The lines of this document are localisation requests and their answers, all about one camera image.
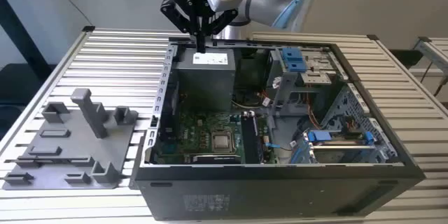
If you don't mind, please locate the metal CPU socket frame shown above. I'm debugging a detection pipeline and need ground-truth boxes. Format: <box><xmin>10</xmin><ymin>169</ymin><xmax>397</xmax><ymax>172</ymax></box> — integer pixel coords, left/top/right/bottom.
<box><xmin>209</xmin><ymin>129</ymin><xmax>238</xmax><ymax>154</ymax></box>

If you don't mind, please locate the black wire white connector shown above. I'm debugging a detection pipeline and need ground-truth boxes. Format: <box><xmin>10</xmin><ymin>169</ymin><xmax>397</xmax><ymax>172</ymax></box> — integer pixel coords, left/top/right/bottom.
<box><xmin>279</xmin><ymin>141</ymin><xmax>299</xmax><ymax>152</ymax></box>

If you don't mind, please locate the black PC case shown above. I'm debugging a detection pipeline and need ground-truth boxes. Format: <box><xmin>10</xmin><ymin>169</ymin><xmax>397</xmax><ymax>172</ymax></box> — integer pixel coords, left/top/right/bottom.
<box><xmin>130</xmin><ymin>35</ymin><xmax>427</xmax><ymax>221</ymax></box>

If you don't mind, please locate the grey parts rack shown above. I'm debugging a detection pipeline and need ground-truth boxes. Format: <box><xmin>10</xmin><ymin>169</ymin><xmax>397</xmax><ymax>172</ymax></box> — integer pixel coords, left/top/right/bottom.
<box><xmin>3</xmin><ymin>87</ymin><xmax>142</xmax><ymax>191</ymax></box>

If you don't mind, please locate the black graphics card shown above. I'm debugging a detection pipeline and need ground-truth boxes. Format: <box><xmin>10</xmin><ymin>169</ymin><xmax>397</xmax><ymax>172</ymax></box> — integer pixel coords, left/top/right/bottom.
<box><xmin>191</xmin><ymin>154</ymin><xmax>243</xmax><ymax>165</ymax></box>

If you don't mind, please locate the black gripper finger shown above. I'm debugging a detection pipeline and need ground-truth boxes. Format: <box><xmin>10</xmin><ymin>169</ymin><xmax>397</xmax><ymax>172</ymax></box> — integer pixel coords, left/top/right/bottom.
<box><xmin>202</xmin><ymin>10</ymin><xmax>239</xmax><ymax>53</ymax></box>
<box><xmin>162</xmin><ymin>0</ymin><xmax>202</xmax><ymax>53</ymax></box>

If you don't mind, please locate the yellow red wire bundle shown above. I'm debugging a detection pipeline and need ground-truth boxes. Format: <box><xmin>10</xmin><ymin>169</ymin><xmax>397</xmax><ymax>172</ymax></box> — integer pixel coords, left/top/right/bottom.
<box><xmin>345</xmin><ymin>115</ymin><xmax>359</xmax><ymax>133</ymax></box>

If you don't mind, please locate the black stand pole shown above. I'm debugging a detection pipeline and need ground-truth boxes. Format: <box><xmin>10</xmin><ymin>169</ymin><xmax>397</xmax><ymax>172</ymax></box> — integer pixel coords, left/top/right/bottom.
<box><xmin>0</xmin><ymin>0</ymin><xmax>49</xmax><ymax>67</ymax></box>

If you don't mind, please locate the silver CPU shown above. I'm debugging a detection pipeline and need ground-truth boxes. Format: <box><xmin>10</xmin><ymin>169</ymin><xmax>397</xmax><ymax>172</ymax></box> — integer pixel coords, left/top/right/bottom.
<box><xmin>214</xmin><ymin>135</ymin><xmax>233</xmax><ymax>150</ymax></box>

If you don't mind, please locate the grey power supply unit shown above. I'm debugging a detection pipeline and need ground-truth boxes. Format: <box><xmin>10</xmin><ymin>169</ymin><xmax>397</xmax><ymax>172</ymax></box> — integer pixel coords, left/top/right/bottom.
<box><xmin>174</xmin><ymin>48</ymin><xmax>238</xmax><ymax>112</ymax></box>

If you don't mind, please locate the metal drive cage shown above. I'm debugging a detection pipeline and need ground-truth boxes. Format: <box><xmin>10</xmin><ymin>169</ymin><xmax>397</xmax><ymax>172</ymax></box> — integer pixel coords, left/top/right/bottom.
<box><xmin>266</xmin><ymin>47</ymin><xmax>347</xmax><ymax>116</ymax></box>

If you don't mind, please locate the hard disk in blue carrier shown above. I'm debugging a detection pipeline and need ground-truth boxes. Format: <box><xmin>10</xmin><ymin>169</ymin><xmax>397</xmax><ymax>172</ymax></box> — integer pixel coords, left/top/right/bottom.
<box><xmin>293</xmin><ymin>129</ymin><xmax>382</xmax><ymax>164</ymax></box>

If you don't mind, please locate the metal slat side table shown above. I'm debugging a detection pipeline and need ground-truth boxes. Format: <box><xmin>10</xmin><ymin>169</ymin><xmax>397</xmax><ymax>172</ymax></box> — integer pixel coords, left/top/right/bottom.
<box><xmin>409</xmin><ymin>36</ymin><xmax>448</xmax><ymax>96</ymax></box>

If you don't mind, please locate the blue drive latch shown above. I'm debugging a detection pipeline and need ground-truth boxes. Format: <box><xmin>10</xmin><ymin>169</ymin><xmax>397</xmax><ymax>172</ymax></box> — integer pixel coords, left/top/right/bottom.
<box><xmin>279</xmin><ymin>47</ymin><xmax>307</xmax><ymax>73</ymax></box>

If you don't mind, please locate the green motherboard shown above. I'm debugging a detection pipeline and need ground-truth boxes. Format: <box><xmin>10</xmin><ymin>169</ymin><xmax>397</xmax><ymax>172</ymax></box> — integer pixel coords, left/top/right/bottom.
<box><xmin>154</xmin><ymin>111</ymin><xmax>282</xmax><ymax>165</ymax></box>

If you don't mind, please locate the orange wire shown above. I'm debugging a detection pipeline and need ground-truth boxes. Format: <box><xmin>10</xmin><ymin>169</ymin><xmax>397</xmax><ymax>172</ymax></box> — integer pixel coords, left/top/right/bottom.
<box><xmin>303</xmin><ymin>91</ymin><xmax>319</xmax><ymax>130</ymax></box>

